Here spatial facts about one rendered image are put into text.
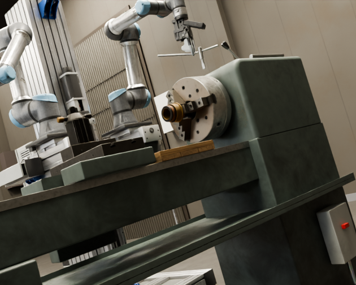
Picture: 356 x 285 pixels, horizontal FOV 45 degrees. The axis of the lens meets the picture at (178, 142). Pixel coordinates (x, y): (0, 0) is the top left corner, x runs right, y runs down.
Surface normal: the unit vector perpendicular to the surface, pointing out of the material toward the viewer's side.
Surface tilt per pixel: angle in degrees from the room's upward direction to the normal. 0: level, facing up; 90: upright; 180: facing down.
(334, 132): 90
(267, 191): 90
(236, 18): 90
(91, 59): 90
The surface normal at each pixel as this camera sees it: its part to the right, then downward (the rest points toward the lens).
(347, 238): 0.63, -0.24
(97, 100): -0.65, 0.13
